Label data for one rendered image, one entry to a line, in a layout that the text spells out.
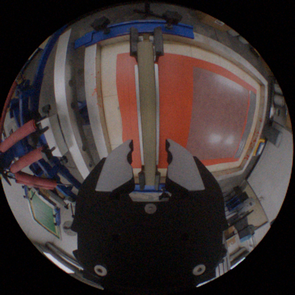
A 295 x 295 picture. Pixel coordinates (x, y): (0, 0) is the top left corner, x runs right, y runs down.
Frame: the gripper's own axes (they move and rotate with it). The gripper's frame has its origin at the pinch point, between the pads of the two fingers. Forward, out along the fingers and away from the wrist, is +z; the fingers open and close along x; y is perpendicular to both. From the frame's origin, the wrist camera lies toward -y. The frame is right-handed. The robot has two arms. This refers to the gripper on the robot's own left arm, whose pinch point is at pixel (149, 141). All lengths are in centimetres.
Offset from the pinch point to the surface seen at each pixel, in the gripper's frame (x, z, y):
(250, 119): 48, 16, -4
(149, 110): 0.2, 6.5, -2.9
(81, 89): -95, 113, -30
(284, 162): 368, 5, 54
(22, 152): -78, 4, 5
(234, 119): 34.7, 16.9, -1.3
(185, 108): 11.2, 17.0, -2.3
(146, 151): -0.6, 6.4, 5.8
